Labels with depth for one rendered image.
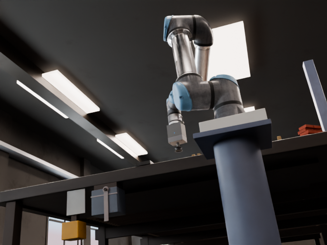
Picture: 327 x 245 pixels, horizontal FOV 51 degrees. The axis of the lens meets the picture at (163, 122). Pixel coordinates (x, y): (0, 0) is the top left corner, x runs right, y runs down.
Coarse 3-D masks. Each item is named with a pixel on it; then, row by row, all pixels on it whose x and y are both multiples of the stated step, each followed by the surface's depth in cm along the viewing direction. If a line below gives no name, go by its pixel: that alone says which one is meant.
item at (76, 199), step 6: (72, 192) 172; (78, 192) 171; (84, 192) 170; (72, 198) 171; (78, 198) 170; (84, 198) 169; (72, 204) 169; (78, 204) 168; (84, 204) 167; (72, 210) 168; (78, 210) 167; (84, 210) 166
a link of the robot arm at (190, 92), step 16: (176, 16) 160; (192, 16) 161; (176, 32) 155; (192, 32) 159; (176, 48) 151; (176, 64) 147; (192, 64) 144; (176, 80) 141; (192, 80) 136; (176, 96) 137; (192, 96) 133; (208, 96) 133
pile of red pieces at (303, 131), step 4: (308, 124) 238; (300, 128) 241; (304, 128) 238; (308, 128) 238; (312, 128) 241; (316, 128) 241; (320, 128) 242; (300, 132) 241; (304, 132) 237; (308, 132) 234; (312, 132) 235; (316, 132) 237
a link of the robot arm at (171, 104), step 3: (171, 93) 181; (171, 96) 180; (171, 99) 181; (168, 102) 187; (171, 102) 183; (168, 105) 190; (171, 105) 186; (174, 105) 185; (171, 108) 189; (174, 108) 188; (177, 108) 188
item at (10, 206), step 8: (8, 208) 180; (16, 208) 180; (8, 216) 178; (16, 216) 178; (8, 224) 176; (16, 224) 177; (8, 232) 174; (16, 232) 176; (8, 240) 173; (16, 240) 175
